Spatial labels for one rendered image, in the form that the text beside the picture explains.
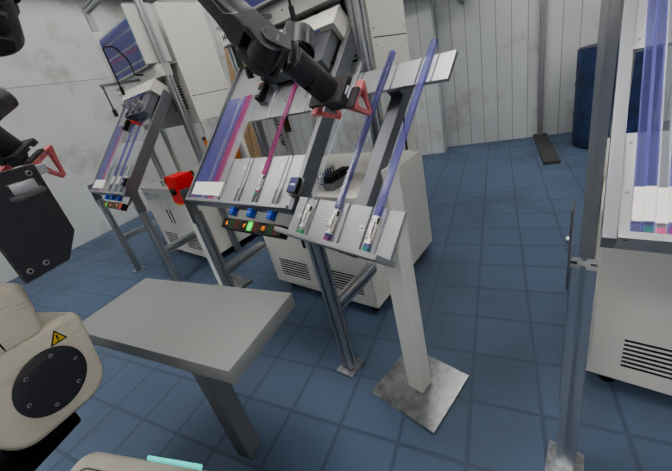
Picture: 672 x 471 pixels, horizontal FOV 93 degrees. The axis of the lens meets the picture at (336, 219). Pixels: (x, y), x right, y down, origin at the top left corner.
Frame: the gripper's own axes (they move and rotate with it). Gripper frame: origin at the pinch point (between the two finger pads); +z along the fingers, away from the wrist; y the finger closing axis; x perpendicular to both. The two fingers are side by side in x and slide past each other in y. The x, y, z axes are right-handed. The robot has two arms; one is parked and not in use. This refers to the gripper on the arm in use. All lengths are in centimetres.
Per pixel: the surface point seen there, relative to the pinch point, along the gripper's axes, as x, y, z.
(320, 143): -1.7, 29.6, 16.4
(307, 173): 10.1, 28.4, 14.4
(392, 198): 14.4, -4.7, 18.0
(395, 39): -65, 38, 43
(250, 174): 13, 58, 11
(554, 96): -192, 38, 287
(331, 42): -39, 36, 12
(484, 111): -174, 99, 273
